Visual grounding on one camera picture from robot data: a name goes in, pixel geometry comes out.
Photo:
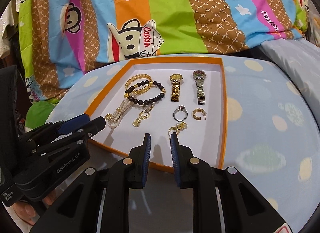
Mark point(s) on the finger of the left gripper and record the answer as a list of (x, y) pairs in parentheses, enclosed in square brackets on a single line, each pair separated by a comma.
[(48, 132), (86, 132)]

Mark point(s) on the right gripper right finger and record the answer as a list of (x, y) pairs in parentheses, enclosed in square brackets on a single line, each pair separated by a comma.
[(223, 199)]

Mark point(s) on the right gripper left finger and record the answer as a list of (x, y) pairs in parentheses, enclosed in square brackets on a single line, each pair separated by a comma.
[(98, 201)]

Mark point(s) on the gold chain pendant charm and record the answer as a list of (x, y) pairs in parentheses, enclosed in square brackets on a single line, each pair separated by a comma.
[(143, 115)]

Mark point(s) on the gold twisted bangle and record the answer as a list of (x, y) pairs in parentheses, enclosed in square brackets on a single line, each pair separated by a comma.
[(138, 84)]

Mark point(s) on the gold hoop earring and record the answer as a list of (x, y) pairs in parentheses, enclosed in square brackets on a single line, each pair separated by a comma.
[(199, 113), (171, 130)]

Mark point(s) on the small gold ring charm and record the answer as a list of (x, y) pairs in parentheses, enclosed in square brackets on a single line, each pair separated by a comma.
[(182, 126)]

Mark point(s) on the gold wristwatch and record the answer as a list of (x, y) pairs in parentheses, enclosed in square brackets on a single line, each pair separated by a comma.
[(176, 83)]

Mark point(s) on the silver wristwatch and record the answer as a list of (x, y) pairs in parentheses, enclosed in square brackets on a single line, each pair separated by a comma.
[(199, 76)]

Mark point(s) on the orange jewelry box tray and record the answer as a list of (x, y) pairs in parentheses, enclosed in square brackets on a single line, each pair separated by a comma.
[(206, 138)]

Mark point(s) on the person's left hand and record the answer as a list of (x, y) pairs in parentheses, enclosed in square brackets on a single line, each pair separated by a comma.
[(27, 213)]

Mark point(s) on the green cushion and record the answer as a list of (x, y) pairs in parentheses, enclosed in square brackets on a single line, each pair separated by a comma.
[(39, 112)]

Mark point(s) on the colourful monkey cartoon blanket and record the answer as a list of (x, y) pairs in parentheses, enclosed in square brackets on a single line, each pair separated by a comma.
[(61, 40)]

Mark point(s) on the pale blue pillow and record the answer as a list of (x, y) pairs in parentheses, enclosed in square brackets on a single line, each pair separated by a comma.
[(299, 59)]

